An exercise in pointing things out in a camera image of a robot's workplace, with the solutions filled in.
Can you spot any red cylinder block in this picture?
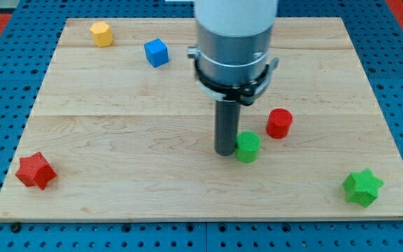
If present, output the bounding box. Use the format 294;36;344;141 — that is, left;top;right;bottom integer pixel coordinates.
266;108;293;139

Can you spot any green cylinder block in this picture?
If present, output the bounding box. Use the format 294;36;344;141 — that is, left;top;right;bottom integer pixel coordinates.
235;132;261;163

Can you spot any red star block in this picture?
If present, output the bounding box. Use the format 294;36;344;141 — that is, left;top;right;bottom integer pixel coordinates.
15;152;57;190

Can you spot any yellow hexagon block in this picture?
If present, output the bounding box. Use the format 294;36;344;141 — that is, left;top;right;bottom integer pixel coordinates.
90;22;114;48

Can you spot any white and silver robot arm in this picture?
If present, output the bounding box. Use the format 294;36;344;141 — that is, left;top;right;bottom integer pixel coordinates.
187;0;278;156

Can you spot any green star block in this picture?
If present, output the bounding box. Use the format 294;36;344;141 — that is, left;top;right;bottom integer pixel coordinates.
342;168;385;208

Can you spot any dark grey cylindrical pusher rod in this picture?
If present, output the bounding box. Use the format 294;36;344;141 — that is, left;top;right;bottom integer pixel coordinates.
214;101;240;156

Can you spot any light wooden board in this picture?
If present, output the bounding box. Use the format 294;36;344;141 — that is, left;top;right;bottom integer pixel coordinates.
0;17;403;223

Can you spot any blue cube block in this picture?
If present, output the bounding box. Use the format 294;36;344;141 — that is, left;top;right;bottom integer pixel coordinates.
144;38;169;68

